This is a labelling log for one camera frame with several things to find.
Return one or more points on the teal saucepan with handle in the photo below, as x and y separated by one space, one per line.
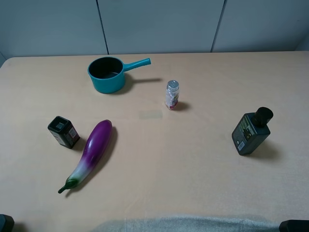
107 73

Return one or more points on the small black square jar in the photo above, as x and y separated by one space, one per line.
64 132

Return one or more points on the black robot base right corner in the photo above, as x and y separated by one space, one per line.
294 225

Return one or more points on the grey cloth at table edge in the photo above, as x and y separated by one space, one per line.
189 224

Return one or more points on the purple toy eggplant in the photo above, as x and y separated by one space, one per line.
94 149

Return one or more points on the dark flat bottle black cap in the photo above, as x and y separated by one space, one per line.
251 131

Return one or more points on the clear candy bottle silver cap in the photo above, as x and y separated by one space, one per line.
172 94

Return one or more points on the black robot base left corner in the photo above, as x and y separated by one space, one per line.
6 223

